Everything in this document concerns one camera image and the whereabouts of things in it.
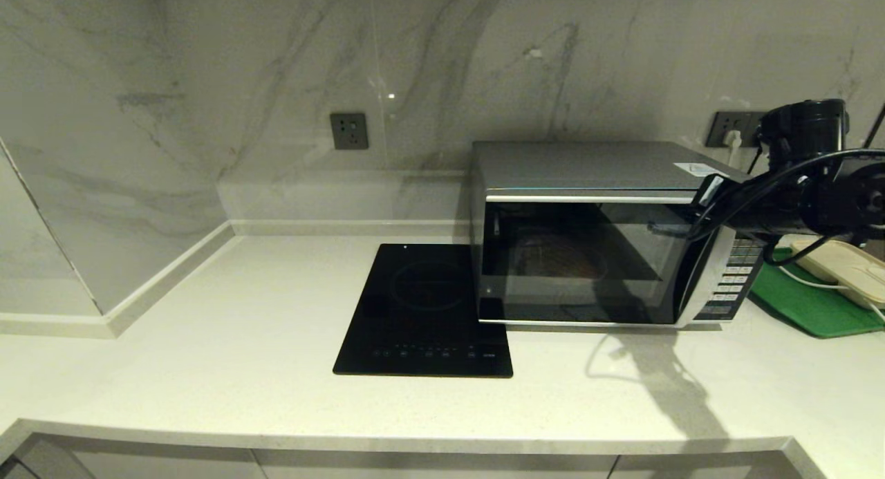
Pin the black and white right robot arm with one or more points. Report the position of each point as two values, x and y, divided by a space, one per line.
802 130

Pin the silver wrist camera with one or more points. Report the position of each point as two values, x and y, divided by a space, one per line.
711 189

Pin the black induction cooktop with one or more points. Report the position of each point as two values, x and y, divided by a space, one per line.
415 313

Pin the green plastic tray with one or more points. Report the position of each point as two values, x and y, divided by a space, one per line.
795 306

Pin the grey single wall outlet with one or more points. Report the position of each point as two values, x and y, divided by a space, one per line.
349 131

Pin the white paper sheet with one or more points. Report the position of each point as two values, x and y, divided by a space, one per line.
691 169

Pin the silver microwave oven body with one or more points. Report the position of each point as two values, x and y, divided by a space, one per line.
588 164

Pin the black glass microwave door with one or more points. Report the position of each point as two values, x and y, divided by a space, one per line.
588 271

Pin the grey double wall outlet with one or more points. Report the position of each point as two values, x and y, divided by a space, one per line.
722 121

